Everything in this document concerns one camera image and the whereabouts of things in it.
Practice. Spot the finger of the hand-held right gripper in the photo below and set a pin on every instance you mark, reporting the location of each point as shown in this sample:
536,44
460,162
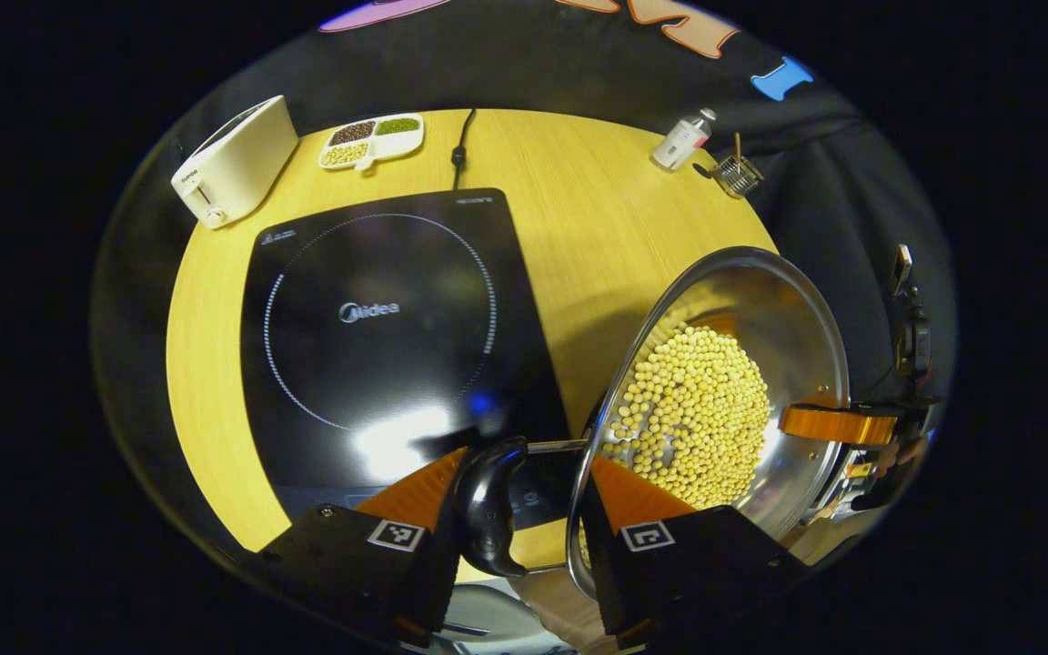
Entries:
861,469
838,425

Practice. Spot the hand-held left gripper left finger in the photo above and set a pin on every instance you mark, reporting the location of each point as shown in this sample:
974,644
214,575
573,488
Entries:
369,564

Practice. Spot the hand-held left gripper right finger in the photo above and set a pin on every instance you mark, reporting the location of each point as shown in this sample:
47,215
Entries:
697,573

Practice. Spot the pile of yellow soybeans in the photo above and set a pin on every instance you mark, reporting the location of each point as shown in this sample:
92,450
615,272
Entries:
697,409

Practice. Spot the black induction cooktop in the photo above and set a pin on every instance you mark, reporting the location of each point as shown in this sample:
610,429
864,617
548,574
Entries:
378,364

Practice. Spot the black clamp stand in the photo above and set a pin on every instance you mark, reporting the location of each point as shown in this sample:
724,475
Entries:
911,337

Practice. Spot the white rounded object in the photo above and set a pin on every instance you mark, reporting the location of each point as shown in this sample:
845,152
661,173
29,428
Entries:
488,619

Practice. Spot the clear glass container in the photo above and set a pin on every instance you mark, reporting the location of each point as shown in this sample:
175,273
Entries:
739,177

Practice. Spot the thin wooden stick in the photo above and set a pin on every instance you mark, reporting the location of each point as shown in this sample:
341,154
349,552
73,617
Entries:
738,146

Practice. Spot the clear plastic bottle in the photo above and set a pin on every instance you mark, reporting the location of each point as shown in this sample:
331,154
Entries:
680,141

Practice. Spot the white toaster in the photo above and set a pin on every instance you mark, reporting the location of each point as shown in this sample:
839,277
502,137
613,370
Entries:
233,164

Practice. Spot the white divided bean dish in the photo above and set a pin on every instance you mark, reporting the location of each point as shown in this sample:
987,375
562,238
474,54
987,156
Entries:
369,141

